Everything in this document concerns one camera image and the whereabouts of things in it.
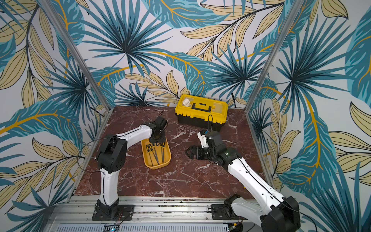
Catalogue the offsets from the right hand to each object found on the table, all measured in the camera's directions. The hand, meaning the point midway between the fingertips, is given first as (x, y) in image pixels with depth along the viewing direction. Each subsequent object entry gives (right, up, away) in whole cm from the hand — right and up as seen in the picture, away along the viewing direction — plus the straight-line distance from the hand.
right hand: (192, 151), depth 77 cm
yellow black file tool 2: (-24, -5, +18) cm, 30 cm away
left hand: (-21, +3, +21) cm, 30 cm away
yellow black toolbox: (+11, +21, +18) cm, 30 cm away
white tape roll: (-3, +29, +17) cm, 34 cm away
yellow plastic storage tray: (-18, -4, +17) cm, 25 cm away
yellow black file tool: (-29, -2, +18) cm, 34 cm away
